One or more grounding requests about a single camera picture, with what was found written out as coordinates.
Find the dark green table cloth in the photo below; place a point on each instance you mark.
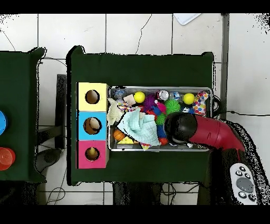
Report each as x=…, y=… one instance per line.
x=16, y=84
x=137, y=69

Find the silver mesh bin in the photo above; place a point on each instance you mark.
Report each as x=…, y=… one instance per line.
x=151, y=89

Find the orange basketball toy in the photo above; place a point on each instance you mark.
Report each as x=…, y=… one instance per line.
x=118, y=135

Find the cream knitted cloth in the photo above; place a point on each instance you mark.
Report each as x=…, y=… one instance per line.
x=114, y=113

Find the wooden box with three holes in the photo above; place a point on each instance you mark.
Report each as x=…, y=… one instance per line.
x=92, y=107

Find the yellow ball with seam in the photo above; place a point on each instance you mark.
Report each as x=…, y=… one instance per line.
x=139, y=97

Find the wooden block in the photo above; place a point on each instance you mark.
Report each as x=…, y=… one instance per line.
x=129, y=99

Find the black stand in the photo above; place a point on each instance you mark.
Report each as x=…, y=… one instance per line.
x=61, y=109

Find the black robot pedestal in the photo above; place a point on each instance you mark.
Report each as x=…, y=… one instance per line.
x=137, y=194

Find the mint green knitted cloth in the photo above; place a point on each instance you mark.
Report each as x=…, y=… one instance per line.
x=141, y=129

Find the blue spiky rubber ball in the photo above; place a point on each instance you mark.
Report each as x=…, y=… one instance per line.
x=191, y=111

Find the green spiky rubber ball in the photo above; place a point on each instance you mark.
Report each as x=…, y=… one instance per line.
x=172, y=106

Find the white tray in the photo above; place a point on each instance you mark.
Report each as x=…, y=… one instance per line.
x=185, y=18

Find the plain yellow ball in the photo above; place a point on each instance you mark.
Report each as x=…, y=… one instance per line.
x=188, y=98

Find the yellow duck plush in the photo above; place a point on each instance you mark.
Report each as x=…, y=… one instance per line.
x=92, y=151

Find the crushed red soda can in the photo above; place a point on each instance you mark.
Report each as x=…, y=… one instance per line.
x=162, y=95

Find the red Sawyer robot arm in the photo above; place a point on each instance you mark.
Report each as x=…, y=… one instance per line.
x=213, y=132

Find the blue round lid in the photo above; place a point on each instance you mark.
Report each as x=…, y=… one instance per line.
x=2, y=122

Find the orange plastic cup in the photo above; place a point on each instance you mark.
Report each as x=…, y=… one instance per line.
x=6, y=158

